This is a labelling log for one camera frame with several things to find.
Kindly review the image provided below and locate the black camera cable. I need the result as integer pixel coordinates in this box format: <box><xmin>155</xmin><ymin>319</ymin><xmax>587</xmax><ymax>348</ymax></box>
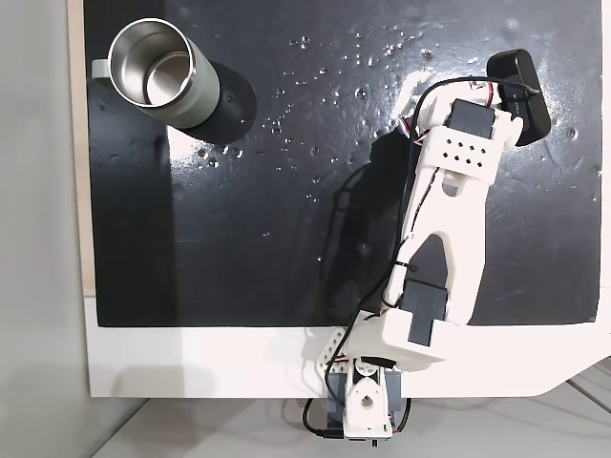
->
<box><xmin>303</xmin><ymin>75</ymin><xmax>543</xmax><ymax>439</ymax></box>

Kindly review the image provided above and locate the red white servo wire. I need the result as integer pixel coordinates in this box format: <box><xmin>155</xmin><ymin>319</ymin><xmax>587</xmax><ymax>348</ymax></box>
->
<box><xmin>470</xmin><ymin>80</ymin><xmax>502</xmax><ymax>114</ymax></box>

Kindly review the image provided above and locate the black glossy mat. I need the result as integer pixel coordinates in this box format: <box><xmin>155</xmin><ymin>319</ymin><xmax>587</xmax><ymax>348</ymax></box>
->
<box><xmin>83</xmin><ymin>0</ymin><xmax>601</xmax><ymax>329</ymax></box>

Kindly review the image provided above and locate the black oval camera box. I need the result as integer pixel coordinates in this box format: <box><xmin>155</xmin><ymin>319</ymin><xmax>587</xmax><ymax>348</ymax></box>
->
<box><xmin>485</xmin><ymin>48</ymin><xmax>552</xmax><ymax>148</ymax></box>

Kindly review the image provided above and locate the sage green steel cup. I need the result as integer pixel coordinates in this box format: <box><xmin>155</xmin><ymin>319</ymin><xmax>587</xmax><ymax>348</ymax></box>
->
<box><xmin>90</xmin><ymin>17</ymin><xmax>221</xmax><ymax>129</ymax></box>

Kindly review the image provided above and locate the light wooden board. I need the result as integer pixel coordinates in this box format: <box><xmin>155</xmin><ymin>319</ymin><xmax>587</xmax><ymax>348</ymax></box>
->
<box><xmin>66</xmin><ymin>0</ymin><xmax>99</xmax><ymax>300</ymax></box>

